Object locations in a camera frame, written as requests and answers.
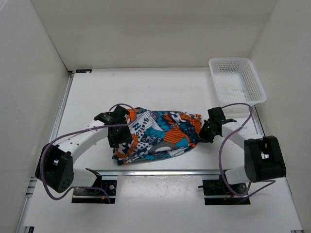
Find colourful patterned shorts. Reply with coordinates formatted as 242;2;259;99
112;107;202;166

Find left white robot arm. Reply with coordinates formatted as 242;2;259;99
35;103;137;200

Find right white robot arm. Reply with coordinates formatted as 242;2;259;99
199;107;287;194

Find white plastic basket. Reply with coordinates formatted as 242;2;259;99
208;57;267;106

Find small black label sticker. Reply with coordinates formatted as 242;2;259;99
75;69;92;73

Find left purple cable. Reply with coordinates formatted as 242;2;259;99
39;103;138;203

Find right aluminium rail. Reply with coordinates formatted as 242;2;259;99
251;106;265;136

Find front aluminium rail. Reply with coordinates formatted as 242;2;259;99
97;169;220;176

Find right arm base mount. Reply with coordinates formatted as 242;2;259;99
198;180;251;206

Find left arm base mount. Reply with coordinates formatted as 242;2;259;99
71;176;118;204

